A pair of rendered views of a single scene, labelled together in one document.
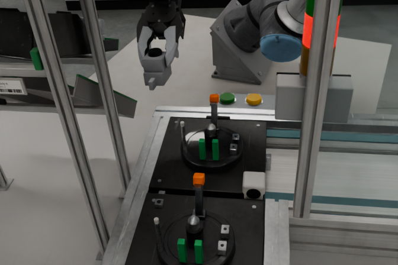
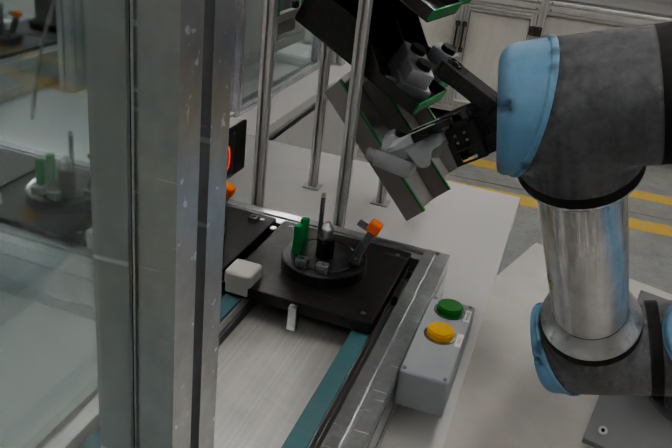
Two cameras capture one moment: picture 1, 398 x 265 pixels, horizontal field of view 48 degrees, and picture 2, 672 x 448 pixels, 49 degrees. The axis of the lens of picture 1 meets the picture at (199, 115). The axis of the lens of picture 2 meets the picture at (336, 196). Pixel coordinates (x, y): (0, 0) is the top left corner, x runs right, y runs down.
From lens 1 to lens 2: 138 cm
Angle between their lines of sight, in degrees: 80
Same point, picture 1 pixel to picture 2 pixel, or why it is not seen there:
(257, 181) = (236, 267)
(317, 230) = not seen: hidden behind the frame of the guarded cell
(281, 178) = (270, 341)
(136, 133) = (449, 285)
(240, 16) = not seen: outside the picture
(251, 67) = (608, 406)
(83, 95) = (337, 104)
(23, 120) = (493, 217)
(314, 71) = not seen: hidden behind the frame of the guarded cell
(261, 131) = (347, 312)
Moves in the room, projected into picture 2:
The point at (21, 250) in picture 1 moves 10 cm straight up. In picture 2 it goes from (285, 206) to (289, 164)
